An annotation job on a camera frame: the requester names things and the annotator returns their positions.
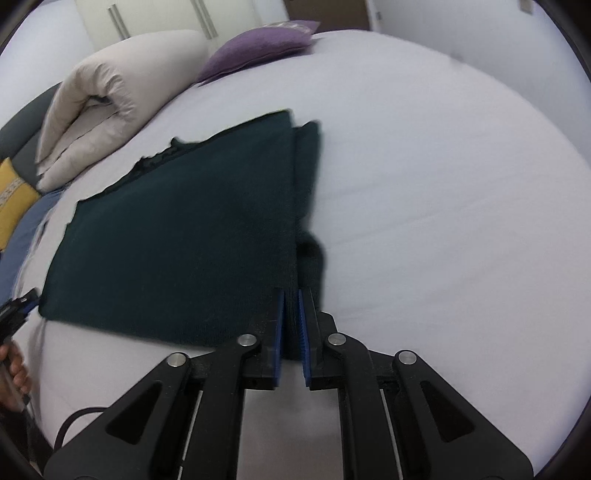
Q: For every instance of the brown door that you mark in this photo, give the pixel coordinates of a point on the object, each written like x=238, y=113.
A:
x=323, y=14

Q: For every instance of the purple cushion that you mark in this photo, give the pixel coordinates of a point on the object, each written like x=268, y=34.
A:
x=258, y=48

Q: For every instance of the folded beige duvet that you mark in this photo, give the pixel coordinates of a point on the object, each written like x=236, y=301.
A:
x=101, y=101

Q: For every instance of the wall socket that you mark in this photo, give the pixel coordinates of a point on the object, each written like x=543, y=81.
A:
x=527, y=5

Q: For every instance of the yellow patterned cushion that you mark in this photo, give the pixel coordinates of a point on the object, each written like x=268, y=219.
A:
x=11, y=203

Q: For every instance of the grey-blue upholstered headboard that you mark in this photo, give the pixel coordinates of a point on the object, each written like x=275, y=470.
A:
x=21, y=134

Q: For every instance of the person's left hand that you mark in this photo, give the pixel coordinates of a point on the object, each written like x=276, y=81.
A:
x=16, y=374

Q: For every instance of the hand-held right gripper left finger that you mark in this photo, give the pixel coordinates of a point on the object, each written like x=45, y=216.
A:
x=278, y=341

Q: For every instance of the dark green sweater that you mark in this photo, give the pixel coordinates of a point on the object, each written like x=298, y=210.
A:
x=184, y=240

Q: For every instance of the white wardrobe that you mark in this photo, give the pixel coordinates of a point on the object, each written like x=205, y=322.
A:
x=161, y=16

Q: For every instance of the blue pillow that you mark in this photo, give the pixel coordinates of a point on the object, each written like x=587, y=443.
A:
x=23, y=249

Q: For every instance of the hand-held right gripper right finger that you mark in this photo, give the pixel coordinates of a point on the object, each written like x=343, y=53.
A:
x=304, y=341

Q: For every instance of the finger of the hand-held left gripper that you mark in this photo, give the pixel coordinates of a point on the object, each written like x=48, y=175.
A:
x=27, y=304

